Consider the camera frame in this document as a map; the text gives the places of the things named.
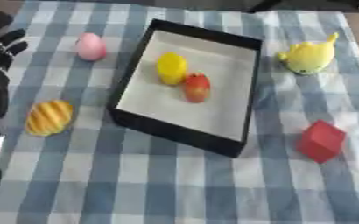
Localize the black box with white inside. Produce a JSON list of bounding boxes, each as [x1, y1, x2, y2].
[[106, 18, 265, 158]]

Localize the yellow striped toy bread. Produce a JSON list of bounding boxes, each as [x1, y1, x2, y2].
[[25, 99, 75, 137]]

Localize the pink toy egg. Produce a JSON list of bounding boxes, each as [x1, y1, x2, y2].
[[74, 32, 109, 62]]

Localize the yellow toy fruit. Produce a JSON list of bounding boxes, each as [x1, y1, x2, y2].
[[155, 52, 189, 86]]

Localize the red toy fruit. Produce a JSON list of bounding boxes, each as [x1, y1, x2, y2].
[[182, 73, 212, 104]]

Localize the black tripod leg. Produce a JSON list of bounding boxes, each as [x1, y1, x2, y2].
[[245, 0, 284, 14]]

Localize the yellow soft toy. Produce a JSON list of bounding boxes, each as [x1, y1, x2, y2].
[[276, 31, 341, 76]]

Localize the red block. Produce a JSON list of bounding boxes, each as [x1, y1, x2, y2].
[[294, 119, 348, 165]]

